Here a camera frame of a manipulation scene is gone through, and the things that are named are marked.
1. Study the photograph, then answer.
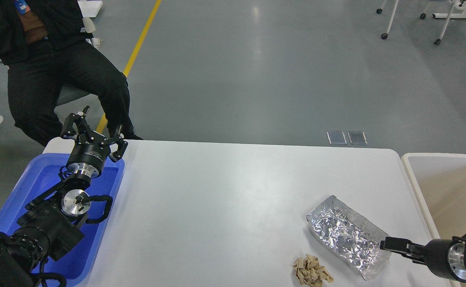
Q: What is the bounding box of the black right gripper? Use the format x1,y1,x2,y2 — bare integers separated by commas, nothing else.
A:
379,237,466,283

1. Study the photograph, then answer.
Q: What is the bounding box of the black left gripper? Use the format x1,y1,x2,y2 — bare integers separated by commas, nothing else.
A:
60,106,128,178

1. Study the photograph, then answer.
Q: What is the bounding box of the aluminium foil bag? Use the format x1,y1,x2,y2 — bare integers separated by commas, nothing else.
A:
305,195,391,281

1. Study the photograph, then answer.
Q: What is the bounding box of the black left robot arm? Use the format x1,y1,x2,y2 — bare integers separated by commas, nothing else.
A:
0,106,128,287

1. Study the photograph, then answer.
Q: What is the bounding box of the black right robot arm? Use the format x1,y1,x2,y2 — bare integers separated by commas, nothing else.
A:
379,234,466,283

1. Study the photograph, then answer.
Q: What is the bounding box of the beige plastic bin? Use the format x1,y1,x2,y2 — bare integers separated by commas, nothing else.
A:
400,153,466,287

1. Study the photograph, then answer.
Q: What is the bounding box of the crumpled beige paper ball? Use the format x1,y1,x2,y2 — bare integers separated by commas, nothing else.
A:
292,254,334,287

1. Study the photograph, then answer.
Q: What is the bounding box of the person in black clothes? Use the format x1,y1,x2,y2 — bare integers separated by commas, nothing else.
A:
0,0,140,146

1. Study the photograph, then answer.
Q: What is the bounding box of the blue plastic tray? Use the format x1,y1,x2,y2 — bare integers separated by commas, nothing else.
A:
0,153,126,281

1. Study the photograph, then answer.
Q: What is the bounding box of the right metal floor plate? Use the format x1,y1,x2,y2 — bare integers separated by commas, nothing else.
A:
348,131,368,145

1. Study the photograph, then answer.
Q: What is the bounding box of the metal floor plate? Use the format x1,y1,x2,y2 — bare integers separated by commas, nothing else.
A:
327,131,347,145
348,131,368,145

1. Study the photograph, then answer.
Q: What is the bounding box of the left metal floor plate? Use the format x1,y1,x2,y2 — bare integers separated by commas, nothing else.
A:
327,131,347,145

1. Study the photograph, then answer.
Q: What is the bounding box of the white wheeled rack frame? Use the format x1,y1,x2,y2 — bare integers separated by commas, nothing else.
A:
376,0,466,45

